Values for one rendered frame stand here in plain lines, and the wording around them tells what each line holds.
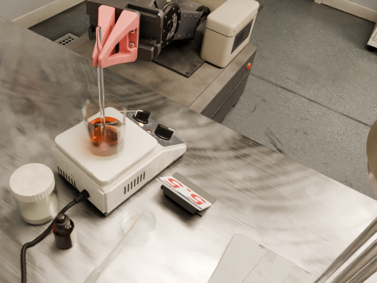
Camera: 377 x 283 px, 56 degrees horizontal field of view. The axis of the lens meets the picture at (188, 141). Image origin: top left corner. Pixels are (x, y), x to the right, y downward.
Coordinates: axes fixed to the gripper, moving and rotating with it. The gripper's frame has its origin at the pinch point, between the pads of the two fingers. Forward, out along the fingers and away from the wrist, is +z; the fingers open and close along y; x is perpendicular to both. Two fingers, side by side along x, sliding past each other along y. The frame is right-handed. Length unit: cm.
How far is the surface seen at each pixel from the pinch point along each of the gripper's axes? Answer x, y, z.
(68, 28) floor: 101, -91, -155
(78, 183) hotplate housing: 22.0, -3.0, 3.3
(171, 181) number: 23.6, 10.6, -3.2
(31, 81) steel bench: 25.8, -25.1, -20.2
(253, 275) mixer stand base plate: 24.7, 26.6, 8.6
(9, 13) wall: 88, -117, -136
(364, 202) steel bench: 26, 46, -12
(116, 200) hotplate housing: 22.6, 3.5, 4.0
